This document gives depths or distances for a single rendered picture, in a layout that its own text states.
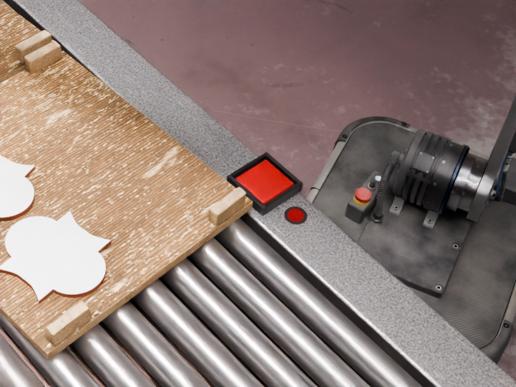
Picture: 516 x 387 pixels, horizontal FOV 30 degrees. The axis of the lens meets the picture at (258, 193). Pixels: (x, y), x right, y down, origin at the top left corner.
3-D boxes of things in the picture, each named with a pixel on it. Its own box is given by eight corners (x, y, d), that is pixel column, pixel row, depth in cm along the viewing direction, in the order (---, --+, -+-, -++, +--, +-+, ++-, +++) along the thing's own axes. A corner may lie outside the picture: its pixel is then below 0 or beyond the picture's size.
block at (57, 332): (84, 309, 117) (82, 297, 115) (94, 319, 117) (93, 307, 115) (44, 339, 114) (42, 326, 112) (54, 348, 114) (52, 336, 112)
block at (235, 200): (237, 198, 131) (239, 184, 129) (246, 205, 130) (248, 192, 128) (206, 220, 128) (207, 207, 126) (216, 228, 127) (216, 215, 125)
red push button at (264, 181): (265, 165, 138) (266, 158, 137) (293, 190, 136) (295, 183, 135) (233, 184, 135) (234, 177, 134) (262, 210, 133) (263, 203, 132)
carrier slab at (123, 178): (62, 56, 149) (61, 48, 147) (253, 208, 132) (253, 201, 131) (-143, 169, 131) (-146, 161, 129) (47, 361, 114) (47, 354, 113)
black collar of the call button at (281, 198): (265, 159, 139) (266, 151, 138) (302, 190, 136) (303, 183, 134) (226, 183, 135) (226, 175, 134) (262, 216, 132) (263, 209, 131)
